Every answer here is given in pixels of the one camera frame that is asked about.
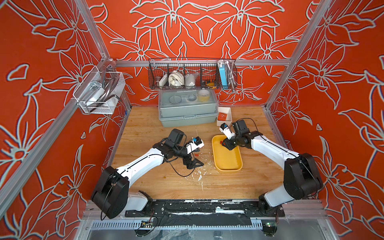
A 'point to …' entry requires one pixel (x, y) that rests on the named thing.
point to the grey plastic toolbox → (183, 107)
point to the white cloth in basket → (176, 79)
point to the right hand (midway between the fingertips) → (222, 141)
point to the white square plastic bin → (226, 110)
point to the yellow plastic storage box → (226, 160)
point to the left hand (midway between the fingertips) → (200, 155)
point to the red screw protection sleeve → (221, 142)
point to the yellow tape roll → (203, 95)
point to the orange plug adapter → (222, 116)
